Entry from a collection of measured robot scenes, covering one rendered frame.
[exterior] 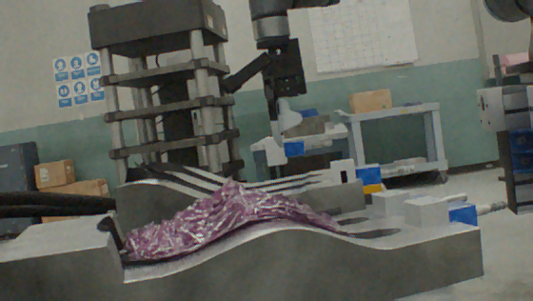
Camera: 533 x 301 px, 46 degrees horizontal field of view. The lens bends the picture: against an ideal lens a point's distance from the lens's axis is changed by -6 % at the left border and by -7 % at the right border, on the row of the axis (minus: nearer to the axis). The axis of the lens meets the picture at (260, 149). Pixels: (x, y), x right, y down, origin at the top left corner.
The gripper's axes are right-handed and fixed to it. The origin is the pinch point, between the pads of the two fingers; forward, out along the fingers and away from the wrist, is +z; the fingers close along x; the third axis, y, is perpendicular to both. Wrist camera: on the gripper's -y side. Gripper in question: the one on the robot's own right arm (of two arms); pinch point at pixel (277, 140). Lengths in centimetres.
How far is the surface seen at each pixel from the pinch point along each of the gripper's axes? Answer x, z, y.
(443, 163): 558, 72, 122
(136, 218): -36.0, 7.1, -20.2
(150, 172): -31.4, 0.7, -18.0
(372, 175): -31.2, 6.0, 16.3
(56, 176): 580, 29, -309
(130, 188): -36.0, 2.3, -20.3
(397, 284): -67, 13, 16
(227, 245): -70, 6, 0
